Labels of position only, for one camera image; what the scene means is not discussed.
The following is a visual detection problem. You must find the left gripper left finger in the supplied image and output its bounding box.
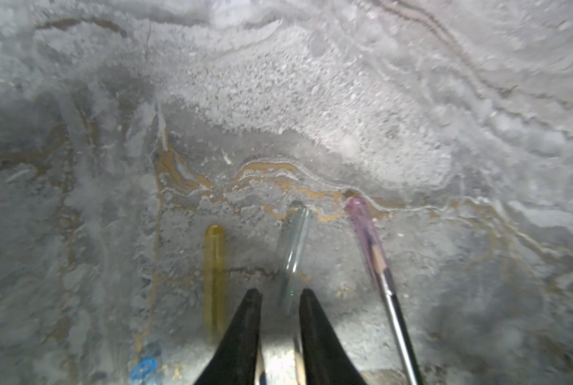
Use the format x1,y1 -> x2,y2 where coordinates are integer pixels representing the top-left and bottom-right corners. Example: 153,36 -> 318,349
195,288 -> 262,385

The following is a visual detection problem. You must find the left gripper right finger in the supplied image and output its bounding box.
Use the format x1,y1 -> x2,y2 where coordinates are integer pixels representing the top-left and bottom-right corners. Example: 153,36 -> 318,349
299,289 -> 366,384

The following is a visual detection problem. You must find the clear teal pencil cap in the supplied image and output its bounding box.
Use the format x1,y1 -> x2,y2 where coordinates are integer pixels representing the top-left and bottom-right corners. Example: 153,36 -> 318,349
277,201 -> 313,317

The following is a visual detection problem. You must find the black pencil purple cap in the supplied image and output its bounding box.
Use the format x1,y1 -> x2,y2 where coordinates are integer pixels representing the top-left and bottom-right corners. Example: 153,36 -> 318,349
367,240 -> 424,385

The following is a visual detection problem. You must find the clear yellow cap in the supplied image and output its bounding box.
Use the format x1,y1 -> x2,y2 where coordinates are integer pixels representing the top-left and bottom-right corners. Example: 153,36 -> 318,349
204,225 -> 226,343

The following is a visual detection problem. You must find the clear purple cap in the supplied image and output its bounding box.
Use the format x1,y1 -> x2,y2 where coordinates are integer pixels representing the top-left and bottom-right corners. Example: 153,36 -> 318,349
346,196 -> 387,292

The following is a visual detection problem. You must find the clear blue cap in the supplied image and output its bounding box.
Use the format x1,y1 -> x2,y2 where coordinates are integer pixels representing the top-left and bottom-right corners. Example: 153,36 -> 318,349
129,342 -> 163,385

